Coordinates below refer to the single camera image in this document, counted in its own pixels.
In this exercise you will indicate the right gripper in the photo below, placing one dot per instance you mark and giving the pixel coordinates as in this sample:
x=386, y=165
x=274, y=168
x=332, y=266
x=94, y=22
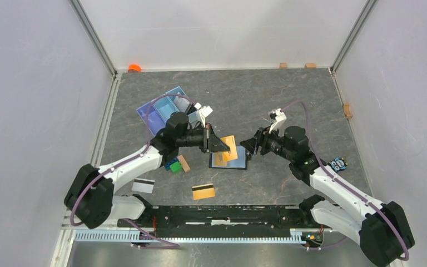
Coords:
x=262, y=137

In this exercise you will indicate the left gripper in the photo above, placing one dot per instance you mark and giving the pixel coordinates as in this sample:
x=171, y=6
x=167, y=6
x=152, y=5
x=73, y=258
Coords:
x=212, y=143

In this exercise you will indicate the black card holder wallet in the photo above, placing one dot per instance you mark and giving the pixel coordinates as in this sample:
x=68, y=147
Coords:
x=238, y=164

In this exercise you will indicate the silver credit card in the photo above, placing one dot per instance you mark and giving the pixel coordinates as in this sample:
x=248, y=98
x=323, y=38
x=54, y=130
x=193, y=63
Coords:
x=143, y=185

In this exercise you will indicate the gold patterned credit card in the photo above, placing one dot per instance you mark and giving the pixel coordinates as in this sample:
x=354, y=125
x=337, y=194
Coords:
x=219, y=160

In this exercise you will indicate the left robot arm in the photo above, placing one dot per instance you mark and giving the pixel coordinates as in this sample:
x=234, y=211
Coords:
x=91, y=197

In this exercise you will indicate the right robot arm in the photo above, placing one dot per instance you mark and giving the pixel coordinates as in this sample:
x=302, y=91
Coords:
x=380, y=229

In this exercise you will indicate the light blue bin with cards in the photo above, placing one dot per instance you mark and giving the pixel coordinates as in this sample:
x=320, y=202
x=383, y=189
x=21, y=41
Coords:
x=184, y=105

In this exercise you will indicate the green toy brick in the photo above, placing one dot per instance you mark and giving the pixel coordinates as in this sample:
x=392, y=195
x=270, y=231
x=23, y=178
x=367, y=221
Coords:
x=176, y=167

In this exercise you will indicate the blue toy brick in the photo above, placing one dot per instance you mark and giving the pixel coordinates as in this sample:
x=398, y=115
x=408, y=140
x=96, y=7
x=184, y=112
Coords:
x=166, y=164

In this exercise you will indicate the light blue middle bin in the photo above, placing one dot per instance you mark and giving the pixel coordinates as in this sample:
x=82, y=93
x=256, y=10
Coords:
x=165, y=107

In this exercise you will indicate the purple plastic bin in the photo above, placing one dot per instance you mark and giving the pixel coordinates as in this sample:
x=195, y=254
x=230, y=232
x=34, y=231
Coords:
x=149, y=115

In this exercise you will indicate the blue owl toy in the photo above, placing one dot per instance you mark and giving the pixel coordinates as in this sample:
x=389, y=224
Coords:
x=338, y=164

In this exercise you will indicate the wooden arch block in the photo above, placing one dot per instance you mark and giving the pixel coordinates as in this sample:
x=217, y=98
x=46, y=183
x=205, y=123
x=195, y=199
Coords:
x=347, y=110

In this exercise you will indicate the orange round object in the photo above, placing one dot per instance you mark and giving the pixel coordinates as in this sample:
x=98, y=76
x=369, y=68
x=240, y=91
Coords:
x=133, y=68

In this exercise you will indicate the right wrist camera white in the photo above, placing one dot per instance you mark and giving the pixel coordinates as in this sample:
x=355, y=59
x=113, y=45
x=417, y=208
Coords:
x=278, y=118

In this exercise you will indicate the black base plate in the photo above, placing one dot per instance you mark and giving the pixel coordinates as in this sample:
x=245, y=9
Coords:
x=225, y=221

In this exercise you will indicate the aluminium frame rail left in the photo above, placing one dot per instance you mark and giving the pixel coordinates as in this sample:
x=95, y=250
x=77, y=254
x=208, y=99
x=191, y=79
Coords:
x=62, y=251

